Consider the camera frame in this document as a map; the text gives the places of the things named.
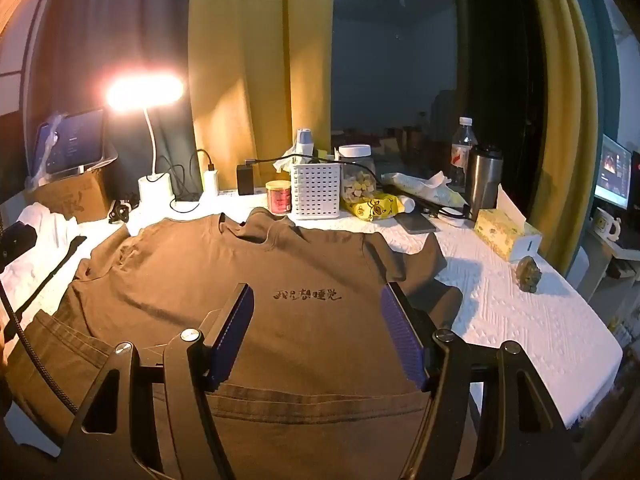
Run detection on brown printed t-shirt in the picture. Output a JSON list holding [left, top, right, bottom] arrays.
[[5, 207, 463, 480]]

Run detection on braided black cable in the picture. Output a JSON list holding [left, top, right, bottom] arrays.
[[0, 280, 79, 417]]

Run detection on white desk lamp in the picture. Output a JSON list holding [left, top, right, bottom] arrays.
[[105, 74, 184, 204]]

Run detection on clear water bottle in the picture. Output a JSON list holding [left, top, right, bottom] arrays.
[[448, 116, 479, 189]]

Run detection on black eyeglasses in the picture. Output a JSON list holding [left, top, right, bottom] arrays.
[[415, 195, 474, 222]]

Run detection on yellow curtain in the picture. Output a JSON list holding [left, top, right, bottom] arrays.
[[520, 0, 601, 276], [187, 0, 335, 196]]

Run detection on clear jar white lid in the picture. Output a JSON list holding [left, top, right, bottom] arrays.
[[338, 144, 377, 206]]

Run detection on greenish rock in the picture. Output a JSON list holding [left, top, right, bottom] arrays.
[[515, 256, 544, 294]]

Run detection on cardboard box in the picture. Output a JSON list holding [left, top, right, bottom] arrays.
[[25, 167, 114, 224]]

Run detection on white printed mug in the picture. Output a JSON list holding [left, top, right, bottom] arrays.
[[592, 207, 624, 244]]

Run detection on grey phone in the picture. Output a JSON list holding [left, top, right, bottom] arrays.
[[395, 212, 439, 235]]

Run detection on tablet on stand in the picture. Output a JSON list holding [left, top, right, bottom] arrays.
[[42, 107, 119, 178]]

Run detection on steel tumbler black lid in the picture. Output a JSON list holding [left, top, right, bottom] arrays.
[[465, 144, 504, 221]]

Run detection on dark window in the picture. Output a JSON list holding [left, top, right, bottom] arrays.
[[330, 0, 463, 138]]

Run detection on wet wipes pack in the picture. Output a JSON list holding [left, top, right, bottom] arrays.
[[381, 170, 466, 209]]

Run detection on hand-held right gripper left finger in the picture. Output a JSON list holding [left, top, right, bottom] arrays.
[[60, 282, 256, 480]]

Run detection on yellow snack bag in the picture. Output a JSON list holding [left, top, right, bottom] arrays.
[[345, 192, 409, 224]]

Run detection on small black gadget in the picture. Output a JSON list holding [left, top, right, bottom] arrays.
[[108, 199, 134, 224]]

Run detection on computer monitor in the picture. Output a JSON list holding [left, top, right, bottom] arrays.
[[594, 134, 634, 211]]

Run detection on white perforated basket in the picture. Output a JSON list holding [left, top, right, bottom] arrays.
[[291, 162, 343, 221]]

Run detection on yellow tissue box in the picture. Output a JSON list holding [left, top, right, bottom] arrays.
[[472, 185, 544, 263]]

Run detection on crumpled white tissue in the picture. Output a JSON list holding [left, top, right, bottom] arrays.
[[272, 147, 302, 174]]

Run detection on red can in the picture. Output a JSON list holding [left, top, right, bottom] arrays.
[[265, 180, 296, 216]]

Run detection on smartphone with clear wrap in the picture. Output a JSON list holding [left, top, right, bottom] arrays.
[[31, 114, 65, 177]]

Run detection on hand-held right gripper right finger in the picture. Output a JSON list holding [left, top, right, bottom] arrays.
[[380, 282, 583, 480]]

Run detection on dark grey curtain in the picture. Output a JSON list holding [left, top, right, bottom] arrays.
[[42, 0, 196, 201]]

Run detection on white side desk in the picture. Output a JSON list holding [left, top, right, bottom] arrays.
[[582, 230, 640, 311]]

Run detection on black charger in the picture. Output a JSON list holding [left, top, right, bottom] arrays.
[[236, 162, 256, 196]]

